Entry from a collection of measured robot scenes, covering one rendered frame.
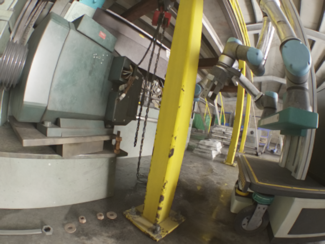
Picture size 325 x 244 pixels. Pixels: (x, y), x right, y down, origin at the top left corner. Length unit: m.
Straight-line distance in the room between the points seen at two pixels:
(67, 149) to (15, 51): 0.45
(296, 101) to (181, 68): 0.49
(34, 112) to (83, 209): 0.49
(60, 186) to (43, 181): 0.09
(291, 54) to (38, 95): 0.85
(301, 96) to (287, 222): 0.51
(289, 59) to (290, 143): 0.65
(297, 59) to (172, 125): 0.52
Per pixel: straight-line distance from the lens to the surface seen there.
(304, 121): 0.61
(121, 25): 1.64
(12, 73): 0.66
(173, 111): 0.50
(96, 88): 0.66
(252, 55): 0.62
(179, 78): 0.53
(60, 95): 0.56
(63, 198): 0.75
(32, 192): 0.72
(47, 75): 0.53
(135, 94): 0.92
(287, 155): 1.06
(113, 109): 0.69
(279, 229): 0.71
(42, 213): 0.74
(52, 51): 0.55
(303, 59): 0.55
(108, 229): 0.66
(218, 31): 2.42
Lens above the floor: 0.49
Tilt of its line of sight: 1 degrees down
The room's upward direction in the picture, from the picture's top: 10 degrees clockwise
